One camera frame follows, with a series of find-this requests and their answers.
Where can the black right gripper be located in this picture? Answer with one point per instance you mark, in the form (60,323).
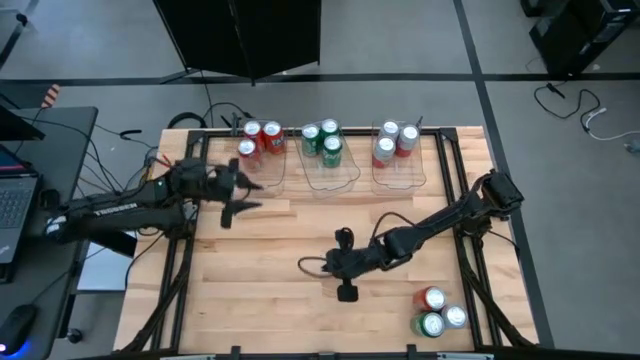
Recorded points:
(350,262)

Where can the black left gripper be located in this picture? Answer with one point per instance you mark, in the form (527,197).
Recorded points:
(220,186)

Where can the clear plastic bin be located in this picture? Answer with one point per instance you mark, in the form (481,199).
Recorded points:
(330,177)
(272,170)
(405,172)

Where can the green soda can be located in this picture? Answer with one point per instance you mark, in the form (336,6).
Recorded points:
(310,139)
(332,151)
(330,127)
(432,324)

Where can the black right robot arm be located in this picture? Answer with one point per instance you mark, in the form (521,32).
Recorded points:
(440,217)

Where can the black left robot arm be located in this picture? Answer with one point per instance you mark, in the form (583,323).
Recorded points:
(125,212)

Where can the black folding partition screen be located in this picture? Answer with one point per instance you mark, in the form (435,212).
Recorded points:
(240,35)

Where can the white board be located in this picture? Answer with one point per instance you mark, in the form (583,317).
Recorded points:
(105,272)

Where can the grey desk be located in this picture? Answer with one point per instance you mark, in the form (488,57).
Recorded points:
(65,145)

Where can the small black desk device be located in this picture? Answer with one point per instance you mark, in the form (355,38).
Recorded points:
(50,199)

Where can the orange black striped object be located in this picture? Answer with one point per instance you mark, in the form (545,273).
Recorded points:
(50,96)

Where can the black chair castor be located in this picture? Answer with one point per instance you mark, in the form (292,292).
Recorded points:
(75,336)

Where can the dark grey laptop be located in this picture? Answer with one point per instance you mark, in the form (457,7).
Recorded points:
(15,205)

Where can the black monitor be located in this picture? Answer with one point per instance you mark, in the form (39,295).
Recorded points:
(15,129)

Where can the black computer mouse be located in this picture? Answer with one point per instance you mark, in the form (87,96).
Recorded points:
(17,327)

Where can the black stand leg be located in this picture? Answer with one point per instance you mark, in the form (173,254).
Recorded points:
(21,20)

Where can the black computer tower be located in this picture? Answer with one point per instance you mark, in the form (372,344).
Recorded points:
(575,40)

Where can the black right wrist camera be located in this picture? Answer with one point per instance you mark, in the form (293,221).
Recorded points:
(347,292)

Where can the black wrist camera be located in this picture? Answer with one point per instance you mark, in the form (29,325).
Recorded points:
(347,292)
(227,218)

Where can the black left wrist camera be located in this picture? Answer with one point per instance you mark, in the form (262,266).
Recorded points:
(227,218)

